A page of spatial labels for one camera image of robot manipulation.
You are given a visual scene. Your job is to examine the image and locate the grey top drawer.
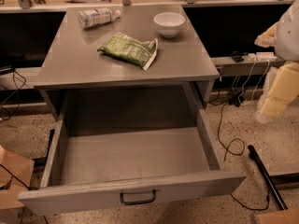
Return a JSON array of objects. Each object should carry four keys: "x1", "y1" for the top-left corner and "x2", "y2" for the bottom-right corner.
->
[{"x1": 18, "y1": 91, "x2": 247, "y2": 217}]

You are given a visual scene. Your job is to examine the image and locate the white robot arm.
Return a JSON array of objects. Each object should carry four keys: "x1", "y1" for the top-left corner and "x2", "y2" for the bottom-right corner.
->
[{"x1": 255, "y1": 0, "x2": 299, "y2": 123}]

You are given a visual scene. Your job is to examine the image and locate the grey drawer cabinet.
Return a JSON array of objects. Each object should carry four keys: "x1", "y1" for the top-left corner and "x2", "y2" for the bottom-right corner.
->
[{"x1": 35, "y1": 5, "x2": 219, "y2": 101}]

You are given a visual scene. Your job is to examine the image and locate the green snack bag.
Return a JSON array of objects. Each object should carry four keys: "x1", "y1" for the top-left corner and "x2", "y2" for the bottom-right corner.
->
[{"x1": 97, "y1": 33, "x2": 158, "y2": 71}]

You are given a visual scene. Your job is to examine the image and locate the white ceramic bowl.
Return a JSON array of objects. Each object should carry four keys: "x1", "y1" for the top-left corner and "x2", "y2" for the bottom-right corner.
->
[{"x1": 154, "y1": 12, "x2": 185, "y2": 38}]

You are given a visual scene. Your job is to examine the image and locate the black remote device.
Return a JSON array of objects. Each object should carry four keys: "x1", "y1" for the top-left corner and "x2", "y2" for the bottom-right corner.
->
[{"x1": 231, "y1": 51, "x2": 244, "y2": 63}]

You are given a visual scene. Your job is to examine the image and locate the white plastic bottle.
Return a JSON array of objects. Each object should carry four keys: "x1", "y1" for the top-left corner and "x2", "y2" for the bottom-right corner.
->
[{"x1": 78, "y1": 7, "x2": 121, "y2": 29}]

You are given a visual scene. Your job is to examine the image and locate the black metal floor bar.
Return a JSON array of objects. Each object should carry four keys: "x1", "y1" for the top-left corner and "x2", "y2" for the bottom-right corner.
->
[{"x1": 248, "y1": 145, "x2": 288, "y2": 210}]

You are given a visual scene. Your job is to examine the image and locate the white power strip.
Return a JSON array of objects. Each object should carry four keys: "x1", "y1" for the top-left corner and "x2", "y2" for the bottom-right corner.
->
[{"x1": 248, "y1": 52, "x2": 277, "y2": 61}]

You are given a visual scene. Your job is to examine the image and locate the brown cardboard box left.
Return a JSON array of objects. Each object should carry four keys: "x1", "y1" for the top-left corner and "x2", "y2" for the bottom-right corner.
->
[{"x1": 0, "y1": 146, "x2": 34, "y2": 224}]

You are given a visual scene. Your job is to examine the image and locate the brown cardboard box corner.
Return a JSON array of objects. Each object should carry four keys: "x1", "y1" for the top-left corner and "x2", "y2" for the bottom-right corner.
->
[{"x1": 257, "y1": 208, "x2": 299, "y2": 224}]

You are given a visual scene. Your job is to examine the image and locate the black top drawer handle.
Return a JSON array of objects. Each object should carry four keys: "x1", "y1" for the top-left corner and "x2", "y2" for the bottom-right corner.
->
[{"x1": 120, "y1": 189, "x2": 156, "y2": 205}]

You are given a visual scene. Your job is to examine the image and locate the black cabinet floor rail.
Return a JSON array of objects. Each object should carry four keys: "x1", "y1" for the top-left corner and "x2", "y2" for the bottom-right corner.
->
[{"x1": 46, "y1": 129, "x2": 55, "y2": 158}]

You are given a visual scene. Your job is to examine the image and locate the white charger cables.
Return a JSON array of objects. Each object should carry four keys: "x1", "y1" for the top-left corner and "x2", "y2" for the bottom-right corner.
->
[{"x1": 237, "y1": 58, "x2": 271, "y2": 106}]

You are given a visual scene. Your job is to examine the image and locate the black cables left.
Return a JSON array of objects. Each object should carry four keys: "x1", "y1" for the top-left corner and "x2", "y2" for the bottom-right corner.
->
[{"x1": 0, "y1": 64, "x2": 28, "y2": 123}]

